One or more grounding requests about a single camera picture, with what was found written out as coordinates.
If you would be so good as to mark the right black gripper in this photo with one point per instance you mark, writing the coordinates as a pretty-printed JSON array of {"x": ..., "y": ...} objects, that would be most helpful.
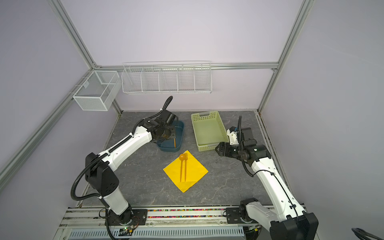
[{"x": 225, "y": 149}]

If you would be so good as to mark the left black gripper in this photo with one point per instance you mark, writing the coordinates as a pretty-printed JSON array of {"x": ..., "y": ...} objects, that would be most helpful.
[{"x": 173, "y": 135}]

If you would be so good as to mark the yellow paper napkin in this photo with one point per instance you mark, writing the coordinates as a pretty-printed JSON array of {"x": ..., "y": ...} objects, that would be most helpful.
[{"x": 196, "y": 171}]

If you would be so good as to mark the orange plastic fork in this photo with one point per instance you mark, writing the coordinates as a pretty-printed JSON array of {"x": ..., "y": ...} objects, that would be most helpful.
[{"x": 185, "y": 168}]

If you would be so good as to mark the orange plastic spoon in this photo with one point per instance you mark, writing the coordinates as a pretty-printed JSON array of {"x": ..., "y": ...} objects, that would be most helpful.
[{"x": 181, "y": 158}]

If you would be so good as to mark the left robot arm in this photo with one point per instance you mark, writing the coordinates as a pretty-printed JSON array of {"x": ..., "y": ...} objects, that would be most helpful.
[{"x": 100, "y": 168}]

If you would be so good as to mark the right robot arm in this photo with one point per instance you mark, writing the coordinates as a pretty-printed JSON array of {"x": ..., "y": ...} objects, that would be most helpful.
[{"x": 288, "y": 220}]

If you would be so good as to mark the dark teal plastic tray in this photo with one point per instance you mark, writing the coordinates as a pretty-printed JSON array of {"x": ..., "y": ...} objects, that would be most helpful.
[{"x": 168, "y": 145}]

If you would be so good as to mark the light green plastic basket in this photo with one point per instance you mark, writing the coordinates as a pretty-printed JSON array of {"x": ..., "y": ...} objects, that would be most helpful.
[{"x": 209, "y": 130}]

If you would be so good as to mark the small white mesh basket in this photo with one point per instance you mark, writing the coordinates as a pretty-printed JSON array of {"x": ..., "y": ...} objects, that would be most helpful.
[{"x": 98, "y": 91}]

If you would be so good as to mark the long white wire rack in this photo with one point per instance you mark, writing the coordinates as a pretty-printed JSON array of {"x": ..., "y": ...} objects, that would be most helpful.
[{"x": 167, "y": 77}]

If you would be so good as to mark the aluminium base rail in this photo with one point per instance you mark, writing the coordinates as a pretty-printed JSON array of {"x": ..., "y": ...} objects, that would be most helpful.
[{"x": 161, "y": 223}]

